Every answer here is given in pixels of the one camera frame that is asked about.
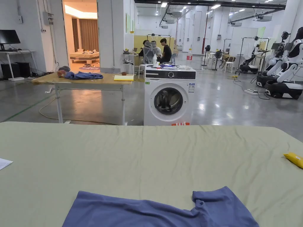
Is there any white washing machine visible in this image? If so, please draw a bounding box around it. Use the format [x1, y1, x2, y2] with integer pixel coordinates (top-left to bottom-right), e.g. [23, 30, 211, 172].
[144, 47, 197, 127]

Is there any bed with pale green sheet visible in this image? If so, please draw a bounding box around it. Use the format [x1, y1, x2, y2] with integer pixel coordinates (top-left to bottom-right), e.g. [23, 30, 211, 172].
[0, 121, 303, 227]

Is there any white stool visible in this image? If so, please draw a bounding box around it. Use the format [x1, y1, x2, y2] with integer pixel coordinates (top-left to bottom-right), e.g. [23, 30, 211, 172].
[123, 62, 135, 75]

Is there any group of people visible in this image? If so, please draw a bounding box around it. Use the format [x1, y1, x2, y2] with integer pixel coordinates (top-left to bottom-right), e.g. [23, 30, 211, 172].
[138, 38, 173, 65]

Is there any wooden table with white legs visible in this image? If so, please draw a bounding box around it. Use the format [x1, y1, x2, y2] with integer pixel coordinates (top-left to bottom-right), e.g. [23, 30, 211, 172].
[31, 67, 135, 125]

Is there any black standing fan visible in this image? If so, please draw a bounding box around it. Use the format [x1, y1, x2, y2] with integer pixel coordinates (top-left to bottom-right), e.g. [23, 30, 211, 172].
[201, 45, 211, 67]
[211, 50, 223, 71]

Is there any bed with beige cover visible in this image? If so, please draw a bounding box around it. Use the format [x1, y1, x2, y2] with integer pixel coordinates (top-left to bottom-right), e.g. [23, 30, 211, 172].
[70, 48, 100, 64]

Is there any blue shirt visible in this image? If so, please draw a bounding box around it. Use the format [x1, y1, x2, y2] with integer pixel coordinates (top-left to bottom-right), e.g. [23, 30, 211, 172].
[62, 186, 260, 227]

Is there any white and black humanoid robot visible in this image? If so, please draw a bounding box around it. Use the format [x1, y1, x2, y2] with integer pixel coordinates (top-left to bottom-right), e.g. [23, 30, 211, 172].
[265, 26, 303, 100]
[238, 36, 271, 75]
[256, 30, 291, 87]

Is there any black computer tower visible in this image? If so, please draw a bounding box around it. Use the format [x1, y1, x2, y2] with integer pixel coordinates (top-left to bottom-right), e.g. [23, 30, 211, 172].
[1, 62, 31, 80]

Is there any yellow packet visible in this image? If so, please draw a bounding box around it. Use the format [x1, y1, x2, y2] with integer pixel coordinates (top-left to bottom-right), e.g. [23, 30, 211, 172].
[283, 152, 303, 169]

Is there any white desk with black monitor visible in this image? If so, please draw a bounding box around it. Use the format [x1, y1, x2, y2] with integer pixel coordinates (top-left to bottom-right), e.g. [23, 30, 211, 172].
[0, 30, 38, 82]

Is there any white paper sheet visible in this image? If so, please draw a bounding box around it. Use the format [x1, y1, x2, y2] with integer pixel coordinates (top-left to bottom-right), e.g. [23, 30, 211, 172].
[0, 158, 14, 171]

